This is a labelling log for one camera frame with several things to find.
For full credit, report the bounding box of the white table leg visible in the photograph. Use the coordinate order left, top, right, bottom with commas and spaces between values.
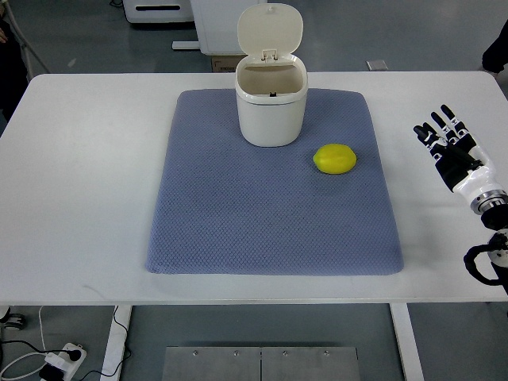
390, 303, 425, 381
99, 305, 133, 380

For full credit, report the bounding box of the blue textured mat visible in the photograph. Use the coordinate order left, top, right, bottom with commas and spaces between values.
146, 89, 403, 276

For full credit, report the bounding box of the white power strip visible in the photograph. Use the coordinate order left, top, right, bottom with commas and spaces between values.
39, 343, 87, 381

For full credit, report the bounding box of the white appliance with slot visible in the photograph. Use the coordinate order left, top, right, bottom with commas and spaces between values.
122, 0, 194, 24

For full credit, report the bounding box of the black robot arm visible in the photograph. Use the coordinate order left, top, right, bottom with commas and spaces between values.
464, 190, 507, 292

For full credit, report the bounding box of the dark object right edge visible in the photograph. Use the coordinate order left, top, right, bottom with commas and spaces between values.
482, 23, 507, 75

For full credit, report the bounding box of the white cabinet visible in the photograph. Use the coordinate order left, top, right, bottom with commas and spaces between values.
171, 0, 266, 56

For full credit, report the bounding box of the white power cable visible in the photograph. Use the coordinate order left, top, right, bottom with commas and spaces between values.
0, 305, 52, 378

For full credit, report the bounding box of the metal floor plate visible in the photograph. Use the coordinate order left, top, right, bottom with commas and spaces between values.
162, 346, 360, 380

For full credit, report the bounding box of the cardboard box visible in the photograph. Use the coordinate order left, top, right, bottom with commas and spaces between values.
210, 55, 245, 73

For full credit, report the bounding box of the right white table leg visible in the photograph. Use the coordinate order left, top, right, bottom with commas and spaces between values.
390, 303, 425, 381

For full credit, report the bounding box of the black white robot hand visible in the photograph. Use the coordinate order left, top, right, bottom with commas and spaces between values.
414, 104, 507, 214

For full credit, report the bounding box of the grey floor socket plate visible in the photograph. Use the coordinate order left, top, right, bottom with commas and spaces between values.
366, 60, 389, 71

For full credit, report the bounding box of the caster wheel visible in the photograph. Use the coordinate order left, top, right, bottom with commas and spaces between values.
0, 306, 25, 330

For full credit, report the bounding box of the black power cable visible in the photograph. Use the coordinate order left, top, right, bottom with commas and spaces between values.
75, 304, 132, 378

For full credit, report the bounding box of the left white table leg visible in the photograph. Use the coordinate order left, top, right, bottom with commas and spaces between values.
99, 305, 133, 380

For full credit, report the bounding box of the person in dark clothes left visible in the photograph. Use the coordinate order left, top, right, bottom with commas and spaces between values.
1, 19, 29, 121

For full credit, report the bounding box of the white trash bin open lid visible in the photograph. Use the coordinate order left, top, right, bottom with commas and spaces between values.
235, 3, 309, 147

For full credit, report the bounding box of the yellow lemon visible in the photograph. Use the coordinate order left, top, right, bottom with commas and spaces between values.
313, 144, 357, 175

